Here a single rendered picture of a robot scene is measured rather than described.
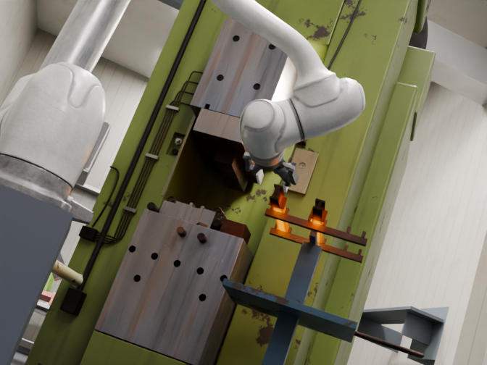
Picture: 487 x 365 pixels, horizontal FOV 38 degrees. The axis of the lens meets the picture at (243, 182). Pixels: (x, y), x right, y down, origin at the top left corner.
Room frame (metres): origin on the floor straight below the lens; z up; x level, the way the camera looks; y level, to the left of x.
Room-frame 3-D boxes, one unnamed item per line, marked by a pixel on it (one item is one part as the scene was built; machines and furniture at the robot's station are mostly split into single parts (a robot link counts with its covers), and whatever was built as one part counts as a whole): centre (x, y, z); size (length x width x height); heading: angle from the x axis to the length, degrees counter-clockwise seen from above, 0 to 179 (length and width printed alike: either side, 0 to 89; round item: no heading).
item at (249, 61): (2.63, 0.05, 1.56); 0.42 x 0.39 x 0.40; 164
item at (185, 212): (2.64, 0.09, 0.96); 0.42 x 0.20 x 0.09; 164
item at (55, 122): (1.27, 0.37, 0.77); 0.18 x 0.16 x 0.22; 27
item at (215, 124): (2.64, 0.09, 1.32); 0.42 x 0.20 x 0.10; 164
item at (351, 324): (2.12, -0.27, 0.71); 0.40 x 0.30 x 0.02; 78
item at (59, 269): (2.44, 0.51, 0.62); 0.44 x 0.05 x 0.05; 164
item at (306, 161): (2.47, -0.19, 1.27); 0.09 x 0.02 x 0.17; 74
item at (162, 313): (2.63, 0.04, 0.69); 0.56 x 0.38 x 0.45; 164
